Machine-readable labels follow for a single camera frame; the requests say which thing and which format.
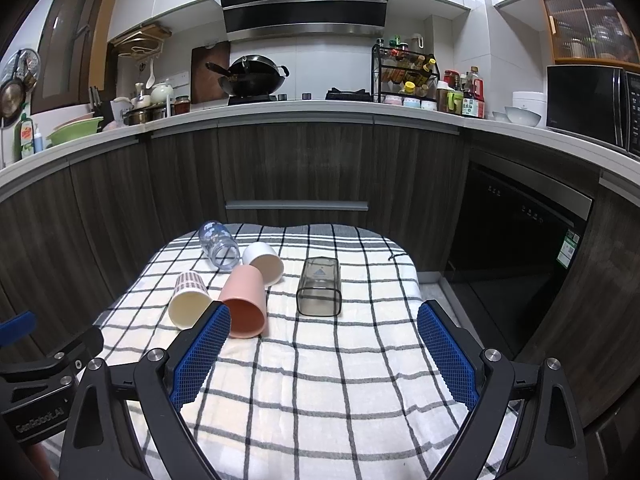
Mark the white plastic cup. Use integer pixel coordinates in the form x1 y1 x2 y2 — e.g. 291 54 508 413
242 242 284 287

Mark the pink plastic cup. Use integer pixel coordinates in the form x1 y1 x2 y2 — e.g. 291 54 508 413
218 264 267 338

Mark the smoky square clear cup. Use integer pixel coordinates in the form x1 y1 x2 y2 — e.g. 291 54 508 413
296 257 342 318

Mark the green dish soap bottle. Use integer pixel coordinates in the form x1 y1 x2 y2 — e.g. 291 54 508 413
17 113 35 159

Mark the green basin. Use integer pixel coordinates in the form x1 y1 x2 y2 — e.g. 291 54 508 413
48 116 103 146

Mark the clear floral glass bottle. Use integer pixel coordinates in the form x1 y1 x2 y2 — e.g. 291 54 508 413
198 221 241 272

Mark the black dishwasher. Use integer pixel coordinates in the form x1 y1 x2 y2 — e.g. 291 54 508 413
445 150 592 359

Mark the black white checkered cloth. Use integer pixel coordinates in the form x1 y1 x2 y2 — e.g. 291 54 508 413
41 222 522 480

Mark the hanging frying pan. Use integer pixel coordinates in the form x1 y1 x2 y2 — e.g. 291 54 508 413
1 48 40 127

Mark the white teapot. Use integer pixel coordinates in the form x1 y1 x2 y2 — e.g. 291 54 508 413
150 80 174 105

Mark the brown cutting board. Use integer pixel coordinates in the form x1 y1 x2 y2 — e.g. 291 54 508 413
190 41 230 104

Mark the white bowl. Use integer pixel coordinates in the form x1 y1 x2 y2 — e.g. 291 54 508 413
504 106 541 127

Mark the black wok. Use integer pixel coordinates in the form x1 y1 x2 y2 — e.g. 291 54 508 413
205 54 290 98

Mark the white rice cooker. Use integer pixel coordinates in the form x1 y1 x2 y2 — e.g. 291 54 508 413
512 91 548 125

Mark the black microwave oven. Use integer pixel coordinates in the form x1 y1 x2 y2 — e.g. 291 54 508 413
547 64 639 155

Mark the red label sauce bottle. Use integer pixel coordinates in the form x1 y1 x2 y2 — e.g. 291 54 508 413
462 66 485 119

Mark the black spice rack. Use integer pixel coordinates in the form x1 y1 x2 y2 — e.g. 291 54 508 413
371 44 440 107

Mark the wooden glass door cabinet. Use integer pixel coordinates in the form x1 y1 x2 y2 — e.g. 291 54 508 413
542 0 639 70

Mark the grey drawer handle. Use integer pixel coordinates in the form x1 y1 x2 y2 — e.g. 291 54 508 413
224 200 369 212

